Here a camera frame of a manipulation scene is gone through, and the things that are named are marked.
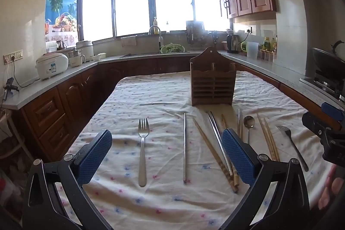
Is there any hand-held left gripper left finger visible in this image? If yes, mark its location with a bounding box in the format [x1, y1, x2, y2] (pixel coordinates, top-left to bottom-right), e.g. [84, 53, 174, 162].
[23, 130, 114, 230]

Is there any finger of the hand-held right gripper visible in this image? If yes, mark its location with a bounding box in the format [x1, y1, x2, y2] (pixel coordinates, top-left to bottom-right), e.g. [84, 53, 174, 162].
[321, 102, 345, 123]
[302, 111, 328, 138]

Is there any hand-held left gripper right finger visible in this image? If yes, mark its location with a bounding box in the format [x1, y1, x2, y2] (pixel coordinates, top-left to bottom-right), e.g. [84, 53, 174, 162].
[220, 128, 310, 230]

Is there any small steel fork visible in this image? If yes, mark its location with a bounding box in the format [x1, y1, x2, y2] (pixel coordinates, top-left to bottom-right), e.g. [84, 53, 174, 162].
[276, 125, 309, 172]

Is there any steel spoon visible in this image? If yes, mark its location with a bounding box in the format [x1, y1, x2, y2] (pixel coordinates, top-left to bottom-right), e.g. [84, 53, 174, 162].
[243, 116, 255, 145]

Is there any large steel fork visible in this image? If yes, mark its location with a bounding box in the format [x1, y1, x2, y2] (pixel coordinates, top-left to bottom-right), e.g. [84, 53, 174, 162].
[138, 118, 150, 187]

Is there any wooden utensil holder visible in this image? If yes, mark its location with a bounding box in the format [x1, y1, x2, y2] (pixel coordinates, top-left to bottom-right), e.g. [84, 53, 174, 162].
[189, 47, 237, 107]

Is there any person's right hand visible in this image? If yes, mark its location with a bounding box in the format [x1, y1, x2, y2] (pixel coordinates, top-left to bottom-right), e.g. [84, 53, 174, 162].
[317, 165, 340, 213]

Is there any gas stove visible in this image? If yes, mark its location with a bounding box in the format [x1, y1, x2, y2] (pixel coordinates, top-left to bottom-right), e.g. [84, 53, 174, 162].
[300, 71, 345, 101]

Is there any black wok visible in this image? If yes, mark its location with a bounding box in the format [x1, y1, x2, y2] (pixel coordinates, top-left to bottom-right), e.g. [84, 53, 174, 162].
[312, 41, 345, 74]

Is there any floral white tablecloth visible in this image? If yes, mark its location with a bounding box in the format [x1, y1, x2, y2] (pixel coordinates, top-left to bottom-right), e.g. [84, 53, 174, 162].
[55, 71, 335, 230]

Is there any spice jar rack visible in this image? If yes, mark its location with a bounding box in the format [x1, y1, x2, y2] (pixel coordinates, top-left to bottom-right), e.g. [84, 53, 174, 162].
[260, 49, 277, 62]

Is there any white plastic jug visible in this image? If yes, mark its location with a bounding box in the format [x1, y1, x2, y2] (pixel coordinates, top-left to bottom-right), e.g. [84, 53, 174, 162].
[246, 41, 259, 59]

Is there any small white pot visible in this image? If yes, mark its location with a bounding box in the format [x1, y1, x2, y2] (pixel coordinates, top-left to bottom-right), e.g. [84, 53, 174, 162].
[68, 49, 87, 67]

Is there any white rice cooker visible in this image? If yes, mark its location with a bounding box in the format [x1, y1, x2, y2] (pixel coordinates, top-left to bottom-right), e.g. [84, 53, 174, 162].
[36, 53, 69, 81]

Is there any tall white electric pot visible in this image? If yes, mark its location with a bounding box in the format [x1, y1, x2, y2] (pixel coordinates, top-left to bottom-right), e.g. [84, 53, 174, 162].
[76, 41, 94, 62]

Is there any small black tripod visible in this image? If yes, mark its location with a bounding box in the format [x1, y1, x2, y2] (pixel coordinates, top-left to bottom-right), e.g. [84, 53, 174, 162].
[3, 78, 19, 101]

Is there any dark kettle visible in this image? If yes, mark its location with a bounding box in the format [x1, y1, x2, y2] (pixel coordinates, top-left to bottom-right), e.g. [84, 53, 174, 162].
[226, 34, 240, 54]

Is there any white plastic container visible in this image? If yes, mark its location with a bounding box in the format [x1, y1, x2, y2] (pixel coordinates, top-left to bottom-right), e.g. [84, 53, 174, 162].
[45, 41, 58, 54]

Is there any green colander with vegetables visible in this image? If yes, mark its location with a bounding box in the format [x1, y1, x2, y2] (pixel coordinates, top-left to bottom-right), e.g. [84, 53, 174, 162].
[160, 43, 186, 54]

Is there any utensil drying rack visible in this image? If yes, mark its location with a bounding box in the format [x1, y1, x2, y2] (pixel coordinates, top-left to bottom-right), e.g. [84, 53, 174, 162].
[186, 20, 205, 44]

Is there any steel kitchen faucet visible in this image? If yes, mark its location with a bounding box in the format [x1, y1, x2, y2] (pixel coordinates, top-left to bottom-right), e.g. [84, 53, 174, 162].
[149, 25, 163, 51]

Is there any kitchen window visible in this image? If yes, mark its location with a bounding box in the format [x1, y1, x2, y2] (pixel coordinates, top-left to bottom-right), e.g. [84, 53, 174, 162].
[78, 0, 229, 43]

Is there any black power cable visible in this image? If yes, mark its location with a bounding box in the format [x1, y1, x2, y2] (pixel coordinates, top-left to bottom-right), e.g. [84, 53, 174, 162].
[8, 59, 38, 88]

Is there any white wall socket strip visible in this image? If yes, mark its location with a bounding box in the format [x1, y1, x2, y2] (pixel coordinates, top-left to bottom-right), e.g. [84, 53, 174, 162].
[3, 51, 24, 63]

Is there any tropical fruit wall poster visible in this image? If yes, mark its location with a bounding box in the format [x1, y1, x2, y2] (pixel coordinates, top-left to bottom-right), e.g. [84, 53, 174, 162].
[44, 0, 78, 44]

